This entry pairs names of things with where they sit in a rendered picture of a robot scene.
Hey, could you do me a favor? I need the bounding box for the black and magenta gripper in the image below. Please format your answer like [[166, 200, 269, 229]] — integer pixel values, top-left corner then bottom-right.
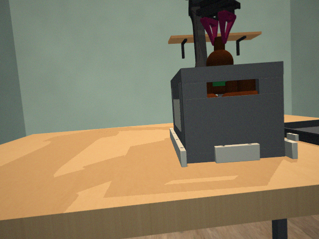
[[196, 0, 241, 46]]

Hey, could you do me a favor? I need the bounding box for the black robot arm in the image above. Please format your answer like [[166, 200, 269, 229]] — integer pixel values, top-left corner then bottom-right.
[[188, 0, 221, 67]]

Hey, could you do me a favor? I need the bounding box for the brown glass bottle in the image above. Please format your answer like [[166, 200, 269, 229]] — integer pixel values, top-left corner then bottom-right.
[[233, 79, 258, 96], [221, 81, 238, 97], [206, 82, 218, 98]]

